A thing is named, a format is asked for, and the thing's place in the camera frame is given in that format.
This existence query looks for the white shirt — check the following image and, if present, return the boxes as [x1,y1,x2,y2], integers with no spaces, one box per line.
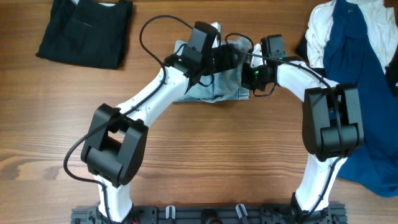
[304,0,397,69]

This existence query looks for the folded black garment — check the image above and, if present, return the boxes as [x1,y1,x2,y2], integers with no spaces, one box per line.
[36,0,133,69]

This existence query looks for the light blue denim shorts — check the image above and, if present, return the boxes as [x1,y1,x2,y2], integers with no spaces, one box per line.
[170,35,250,103]

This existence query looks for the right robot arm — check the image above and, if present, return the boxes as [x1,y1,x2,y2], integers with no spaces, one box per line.
[242,57,364,221]

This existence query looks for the navy blue garment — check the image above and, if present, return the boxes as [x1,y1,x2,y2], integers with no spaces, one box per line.
[323,0,397,197]

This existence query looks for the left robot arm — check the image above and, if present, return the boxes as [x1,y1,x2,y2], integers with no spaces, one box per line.
[81,44,243,223]

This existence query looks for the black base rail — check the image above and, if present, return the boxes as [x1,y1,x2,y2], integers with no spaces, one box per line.
[70,203,348,224]

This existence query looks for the black garment at right edge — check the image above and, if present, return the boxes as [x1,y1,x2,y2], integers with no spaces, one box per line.
[386,63,397,95]

